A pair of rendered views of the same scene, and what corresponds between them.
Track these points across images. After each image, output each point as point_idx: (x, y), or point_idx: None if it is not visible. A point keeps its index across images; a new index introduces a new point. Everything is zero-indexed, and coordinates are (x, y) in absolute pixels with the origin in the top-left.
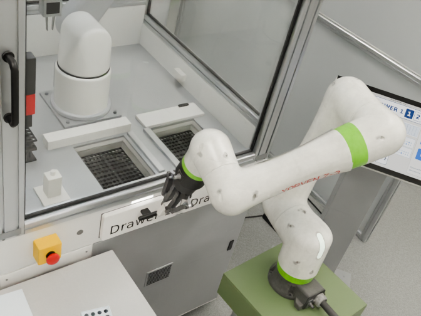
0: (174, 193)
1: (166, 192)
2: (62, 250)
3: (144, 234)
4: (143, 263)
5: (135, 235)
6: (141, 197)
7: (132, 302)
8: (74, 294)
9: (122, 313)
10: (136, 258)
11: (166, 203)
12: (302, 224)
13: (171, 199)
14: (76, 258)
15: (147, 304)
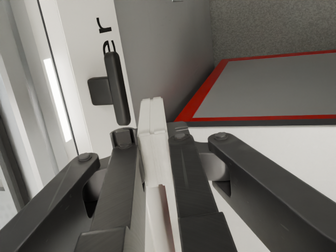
0: (137, 228)
1: (93, 188)
2: (147, 240)
3: (130, 38)
4: (164, 15)
5: (131, 68)
6: (54, 113)
7: (305, 156)
8: (233, 232)
9: (319, 185)
10: (159, 39)
11: (154, 172)
12: None
13: (138, 149)
14: (155, 190)
15: (328, 130)
